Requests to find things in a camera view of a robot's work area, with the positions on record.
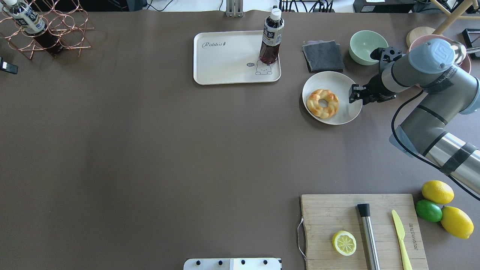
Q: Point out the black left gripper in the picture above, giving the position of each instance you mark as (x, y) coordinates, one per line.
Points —
(10, 68)

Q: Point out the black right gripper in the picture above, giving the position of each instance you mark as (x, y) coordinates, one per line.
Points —
(376, 91)

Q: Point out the white round plate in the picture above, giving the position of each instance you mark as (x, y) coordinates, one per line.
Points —
(338, 84)

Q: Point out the braided glazed donut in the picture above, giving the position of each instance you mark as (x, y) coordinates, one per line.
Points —
(323, 103)

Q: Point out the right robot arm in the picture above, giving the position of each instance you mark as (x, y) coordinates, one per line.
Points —
(449, 91)

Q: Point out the tea bottle on tray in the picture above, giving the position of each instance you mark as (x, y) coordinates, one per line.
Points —
(271, 38)

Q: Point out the cream rabbit tray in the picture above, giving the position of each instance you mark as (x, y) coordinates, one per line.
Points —
(230, 58)

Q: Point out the grey folded cloth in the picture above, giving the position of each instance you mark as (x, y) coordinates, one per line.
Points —
(323, 56)

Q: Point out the tea bottle in rack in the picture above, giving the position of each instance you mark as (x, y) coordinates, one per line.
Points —
(33, 25)

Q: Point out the mint green bowl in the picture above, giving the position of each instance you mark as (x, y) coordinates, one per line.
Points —
(363, 43)

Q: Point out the round wooden coaster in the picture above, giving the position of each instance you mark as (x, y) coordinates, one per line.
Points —
(417, 33)

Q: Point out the pink bowl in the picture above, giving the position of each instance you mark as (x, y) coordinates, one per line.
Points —
(465, 65)

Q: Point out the steel ice scoop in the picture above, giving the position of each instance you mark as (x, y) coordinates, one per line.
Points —
(461, 51)

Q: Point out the wooden stand legs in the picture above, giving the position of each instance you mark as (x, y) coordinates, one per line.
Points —
(457, 14)

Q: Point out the wooden cutting board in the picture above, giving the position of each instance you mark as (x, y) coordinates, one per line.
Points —
(326, 214)

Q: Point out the yellow lemon near board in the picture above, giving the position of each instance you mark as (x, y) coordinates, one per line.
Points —
(438, 192)

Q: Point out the green lime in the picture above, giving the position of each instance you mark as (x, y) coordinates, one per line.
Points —
(428, 210)

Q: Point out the yellow plastic knife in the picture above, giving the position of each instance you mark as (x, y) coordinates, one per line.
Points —
(400, 231)

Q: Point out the half lemon slice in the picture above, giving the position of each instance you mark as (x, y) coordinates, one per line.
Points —
(344, 243)

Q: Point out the steel cylinder muddler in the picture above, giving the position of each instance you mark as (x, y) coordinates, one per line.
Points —
(371, 247)

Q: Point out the yellow lemon outer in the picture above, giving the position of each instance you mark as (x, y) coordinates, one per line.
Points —
(456, 222)

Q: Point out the copper wire bottle rack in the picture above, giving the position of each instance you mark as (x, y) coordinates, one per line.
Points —
(65, 19)

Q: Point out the black square frame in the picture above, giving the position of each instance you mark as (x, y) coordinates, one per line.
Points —
(471, 37)

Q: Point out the grey table clamp bracket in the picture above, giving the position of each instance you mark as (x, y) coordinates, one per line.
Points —
(234, 8)

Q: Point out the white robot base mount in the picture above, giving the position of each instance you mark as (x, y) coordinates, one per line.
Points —
(233, 264)

